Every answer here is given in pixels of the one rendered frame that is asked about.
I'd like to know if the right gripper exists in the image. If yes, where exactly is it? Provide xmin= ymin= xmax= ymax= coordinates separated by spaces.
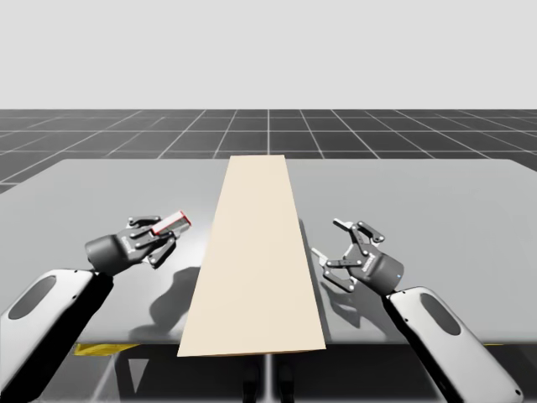
xmin=310 ymin=217 xmax=405 ymax=295

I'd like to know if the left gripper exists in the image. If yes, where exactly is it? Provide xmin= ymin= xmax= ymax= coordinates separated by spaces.
xmin=85 ymin=214 xmax=178 ymax=276

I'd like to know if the red and white carton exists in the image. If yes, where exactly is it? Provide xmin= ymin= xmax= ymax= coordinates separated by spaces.
xmin=150 ymin=209 xmax=192 ymax=238

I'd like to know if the tall board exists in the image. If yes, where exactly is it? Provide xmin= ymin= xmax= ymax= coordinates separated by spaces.
xmin=176 ymin=154 xmax=327 ymax=358

